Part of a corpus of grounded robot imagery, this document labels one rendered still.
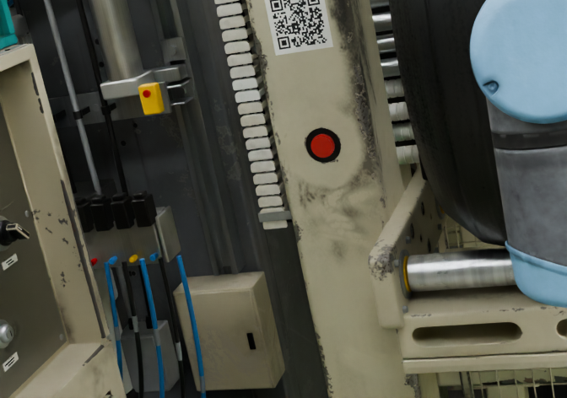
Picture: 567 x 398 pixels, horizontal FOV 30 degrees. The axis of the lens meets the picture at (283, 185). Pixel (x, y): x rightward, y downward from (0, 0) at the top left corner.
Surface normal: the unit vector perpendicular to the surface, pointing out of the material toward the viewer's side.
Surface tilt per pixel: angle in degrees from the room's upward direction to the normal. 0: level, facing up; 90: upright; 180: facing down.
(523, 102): 78
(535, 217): 84
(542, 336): 90
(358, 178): 90
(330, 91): 90
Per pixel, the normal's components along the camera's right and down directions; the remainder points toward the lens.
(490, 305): -0.20, -0.94
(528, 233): -0.77, 0.24
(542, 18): -0.32, 0.12
